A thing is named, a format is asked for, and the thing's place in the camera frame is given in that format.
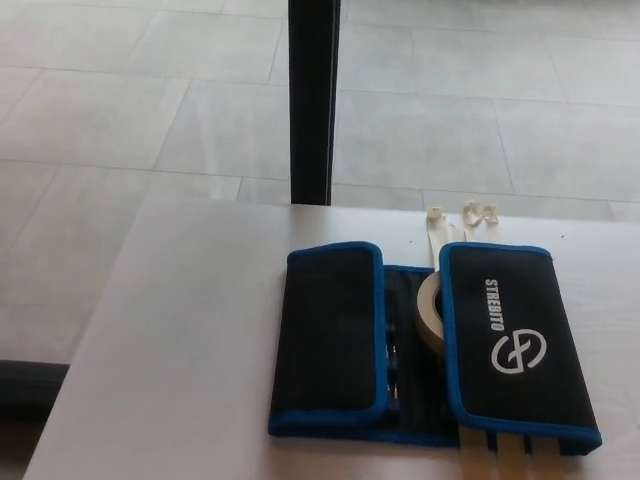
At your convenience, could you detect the black blue-trimmed toolkit case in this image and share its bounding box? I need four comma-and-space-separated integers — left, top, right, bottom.
267, 240, 604, 449

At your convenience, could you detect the beige masking tape roll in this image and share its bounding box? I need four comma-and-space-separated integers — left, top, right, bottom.
415, 272, 451, 359

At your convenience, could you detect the black vertical post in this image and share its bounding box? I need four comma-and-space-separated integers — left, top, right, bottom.
287, 0, 342, 207

